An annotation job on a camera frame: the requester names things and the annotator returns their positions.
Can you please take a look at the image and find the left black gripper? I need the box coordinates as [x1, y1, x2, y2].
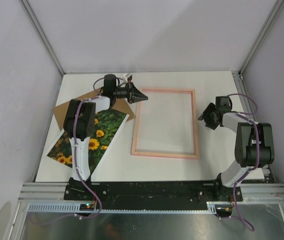
[113, 81, 148, 105]

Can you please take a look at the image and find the sunflower photo print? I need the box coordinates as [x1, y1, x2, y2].
[46, 109, 129, 173]

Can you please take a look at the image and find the clear acrylic sheet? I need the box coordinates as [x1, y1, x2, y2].
[136, 91, 195, 153]

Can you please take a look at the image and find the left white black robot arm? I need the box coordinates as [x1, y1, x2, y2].
[64, 73, 148, 181]

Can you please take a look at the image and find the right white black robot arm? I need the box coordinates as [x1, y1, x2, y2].
[198, 95, 275, 201]

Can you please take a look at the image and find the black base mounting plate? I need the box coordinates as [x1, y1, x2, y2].
[64, 179, 243, 211]

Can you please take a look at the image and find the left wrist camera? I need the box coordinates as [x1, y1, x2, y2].
[123, 73, 133, 83]

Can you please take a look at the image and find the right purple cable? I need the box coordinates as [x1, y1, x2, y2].
[225, 93, 259, 232]

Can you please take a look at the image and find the purple cable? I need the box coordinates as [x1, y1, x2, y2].
[225, 93, 259, 232]
[29, 77, 129, 226]

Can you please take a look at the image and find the white slotted cable duct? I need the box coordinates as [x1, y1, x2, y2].
[26, 201, 232, 215]

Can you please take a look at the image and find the aluminium frame rail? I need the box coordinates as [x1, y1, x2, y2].
[19, 0, 65, 76]

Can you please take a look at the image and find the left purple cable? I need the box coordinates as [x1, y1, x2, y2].
[29, 77, 129, 226]

